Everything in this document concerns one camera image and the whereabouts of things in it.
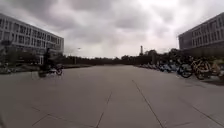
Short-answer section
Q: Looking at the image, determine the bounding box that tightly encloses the row of parked bicycles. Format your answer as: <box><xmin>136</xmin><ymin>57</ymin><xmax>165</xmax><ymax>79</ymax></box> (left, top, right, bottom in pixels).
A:
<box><xmin>139</xmin><ymin>55</ymin><xmax>224</xmax><ymax>82</ymax></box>
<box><xmin>0</xmin><ymin>62</ymin><xmax>41</xmax><ymax>75</ymax></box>

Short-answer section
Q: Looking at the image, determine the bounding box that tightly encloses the pale building with window rows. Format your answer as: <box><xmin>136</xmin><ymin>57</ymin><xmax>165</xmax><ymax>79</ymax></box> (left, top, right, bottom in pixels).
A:
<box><xmin>0</xmin><ymin>12</ymin><xmax>65</xmax><ymax>65</ymax></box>

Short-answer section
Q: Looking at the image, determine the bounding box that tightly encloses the row of dark trees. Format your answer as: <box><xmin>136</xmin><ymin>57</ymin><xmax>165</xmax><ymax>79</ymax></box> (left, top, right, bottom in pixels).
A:
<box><xmin>0</xmin><ymin>42</ymin><xmax>224</xmax><ymax>67</ymax></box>

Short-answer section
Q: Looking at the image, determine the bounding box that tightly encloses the grey paved plaza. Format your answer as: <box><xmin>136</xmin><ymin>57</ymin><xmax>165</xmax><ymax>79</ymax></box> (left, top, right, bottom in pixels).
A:
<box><xmin>0</xmin><ymin>64</ymin><xmax>224</xmax><ymax>128</ymax></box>

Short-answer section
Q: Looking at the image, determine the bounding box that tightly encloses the person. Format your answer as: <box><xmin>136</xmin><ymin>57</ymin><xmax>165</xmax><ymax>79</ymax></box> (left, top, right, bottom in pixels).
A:
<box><xmin>37</xmin><ymin>47</ymin><xmax>64</xmax><ymax>78</ymax></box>

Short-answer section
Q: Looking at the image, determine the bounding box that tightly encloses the street lamp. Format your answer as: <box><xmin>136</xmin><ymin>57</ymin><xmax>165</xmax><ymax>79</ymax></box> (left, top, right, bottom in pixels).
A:
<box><xmin>68</xmin><ymin>47</ymin><xmax>82</xmax><ymax>60</ymax></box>

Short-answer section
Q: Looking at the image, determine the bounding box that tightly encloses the grey building with window grid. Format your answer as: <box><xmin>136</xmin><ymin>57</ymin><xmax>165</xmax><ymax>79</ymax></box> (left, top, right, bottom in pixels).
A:
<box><xmin>178</xmin><ymin>12</ymin><xmax>224</xmax><ymax>59</ymax></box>

